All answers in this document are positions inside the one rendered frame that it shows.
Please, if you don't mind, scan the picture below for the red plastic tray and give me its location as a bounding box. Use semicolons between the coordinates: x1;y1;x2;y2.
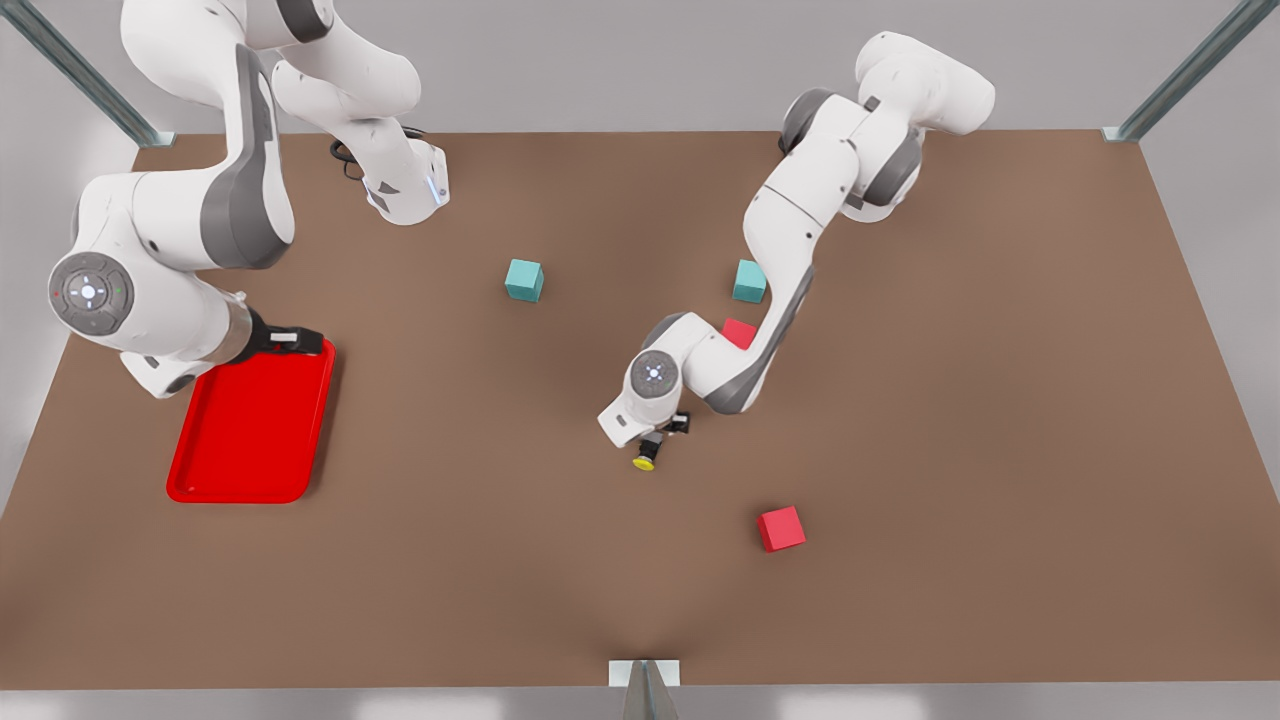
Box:
166;339;337;505

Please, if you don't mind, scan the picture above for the black cable loop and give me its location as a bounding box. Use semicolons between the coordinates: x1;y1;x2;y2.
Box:
330;126;429;183

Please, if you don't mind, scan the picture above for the silver frame post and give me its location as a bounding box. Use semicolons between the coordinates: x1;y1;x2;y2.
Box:
609;659;681;720
0;0;176;149
1101;0;1280;143

